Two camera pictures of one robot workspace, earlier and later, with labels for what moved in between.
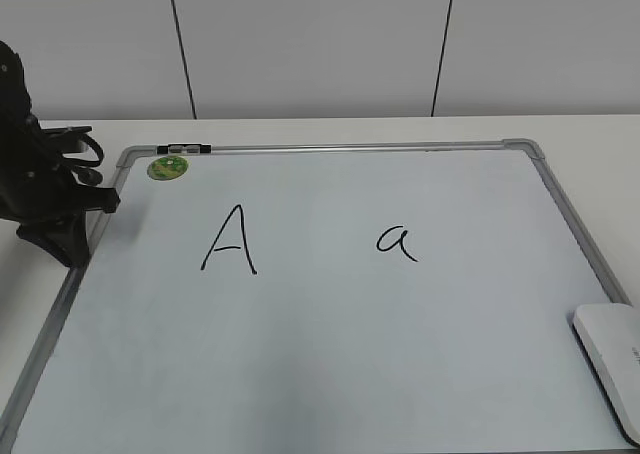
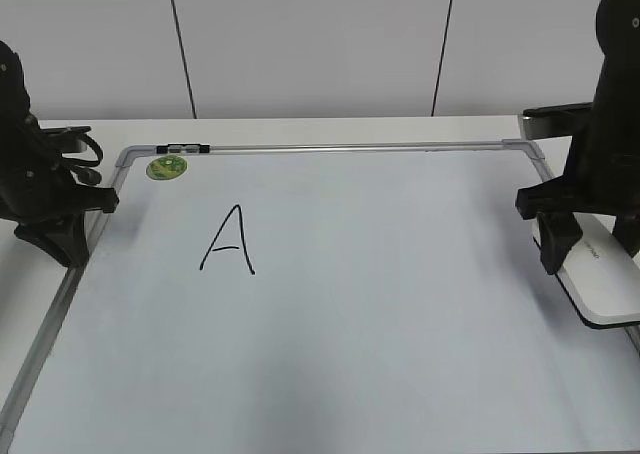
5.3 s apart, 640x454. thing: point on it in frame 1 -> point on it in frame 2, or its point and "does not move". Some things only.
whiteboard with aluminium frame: (345, 297) does not move
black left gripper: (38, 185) does not move
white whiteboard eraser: (610, 334) -> (600, 274)
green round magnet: (166, 168) does not move
